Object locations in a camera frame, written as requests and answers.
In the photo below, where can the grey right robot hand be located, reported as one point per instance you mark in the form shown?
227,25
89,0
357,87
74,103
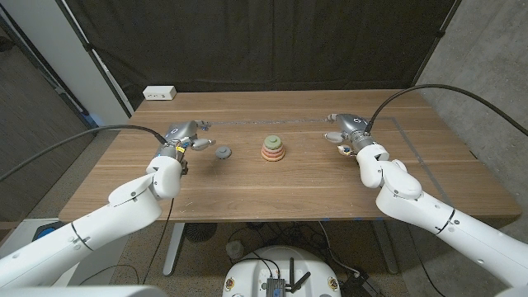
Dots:
354,123

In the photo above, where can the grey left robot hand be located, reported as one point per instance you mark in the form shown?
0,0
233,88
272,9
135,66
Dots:
181,132

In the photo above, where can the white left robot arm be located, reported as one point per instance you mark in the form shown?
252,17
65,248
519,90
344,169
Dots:
123,202

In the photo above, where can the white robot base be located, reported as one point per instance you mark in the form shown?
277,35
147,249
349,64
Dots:
247,272

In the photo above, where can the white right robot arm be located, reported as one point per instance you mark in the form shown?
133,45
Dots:
412,198

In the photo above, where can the blue right wrist clip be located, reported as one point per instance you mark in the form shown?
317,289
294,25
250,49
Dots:
347,148

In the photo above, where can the white power outlet box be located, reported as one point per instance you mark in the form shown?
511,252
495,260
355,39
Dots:
159,92

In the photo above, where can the black round floor fan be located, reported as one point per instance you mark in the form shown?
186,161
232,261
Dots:
200,231

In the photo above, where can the black backdrop stand pole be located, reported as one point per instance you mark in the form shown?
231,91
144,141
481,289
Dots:
95,62
437,37

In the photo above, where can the white table leg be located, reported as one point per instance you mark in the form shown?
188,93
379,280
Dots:
173,251

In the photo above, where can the black backdrop cloth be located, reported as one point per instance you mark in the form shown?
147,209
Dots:
264,41

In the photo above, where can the grey round floor object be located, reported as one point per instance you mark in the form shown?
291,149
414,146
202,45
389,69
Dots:
235,249

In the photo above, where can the grey table leg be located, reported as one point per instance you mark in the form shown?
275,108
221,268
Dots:
385,251

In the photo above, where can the black floor power strip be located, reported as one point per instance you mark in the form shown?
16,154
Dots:
354,284

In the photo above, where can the blue and grey shoe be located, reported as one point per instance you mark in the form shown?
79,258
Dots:
45,231

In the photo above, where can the grey router with antennas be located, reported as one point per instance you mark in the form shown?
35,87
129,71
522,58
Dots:
275,285

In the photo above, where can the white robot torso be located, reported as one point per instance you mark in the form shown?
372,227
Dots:
82,292

